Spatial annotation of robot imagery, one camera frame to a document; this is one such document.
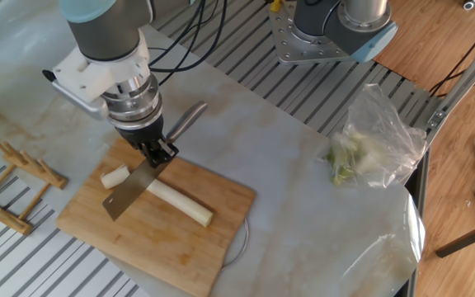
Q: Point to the aluminium frame beam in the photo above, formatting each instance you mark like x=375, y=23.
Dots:
x=464, y=78

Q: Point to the silver robot mounting plate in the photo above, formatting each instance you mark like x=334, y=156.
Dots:
x=299, y=49

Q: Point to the white scallion stalk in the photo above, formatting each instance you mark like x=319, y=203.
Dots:
x=184, y=204

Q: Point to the small white round object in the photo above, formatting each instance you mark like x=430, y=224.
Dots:
x=469, y=4

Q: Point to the plastic bag of scallion scraps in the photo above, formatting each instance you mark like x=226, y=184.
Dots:
x=377, y=144

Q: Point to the wooden peg rack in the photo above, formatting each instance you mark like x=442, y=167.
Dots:
x=2, y=214

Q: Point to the short cut scallion piece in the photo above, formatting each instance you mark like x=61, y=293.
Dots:
x=114, y=177

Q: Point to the small yellow object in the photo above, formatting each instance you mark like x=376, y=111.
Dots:
x=276, y=5

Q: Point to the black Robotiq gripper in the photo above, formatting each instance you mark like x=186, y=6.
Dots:
x=140, y=134

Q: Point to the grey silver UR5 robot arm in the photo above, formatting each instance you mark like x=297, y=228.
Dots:
x=105, y=33

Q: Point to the dark wooden bar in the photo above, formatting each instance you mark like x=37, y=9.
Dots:
x=468, y=237

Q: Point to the steel cleaver knife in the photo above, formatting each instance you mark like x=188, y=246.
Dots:
x=134, y=189

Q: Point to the bamboo cutting board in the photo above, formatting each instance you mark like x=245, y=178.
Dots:
x=147, y=247

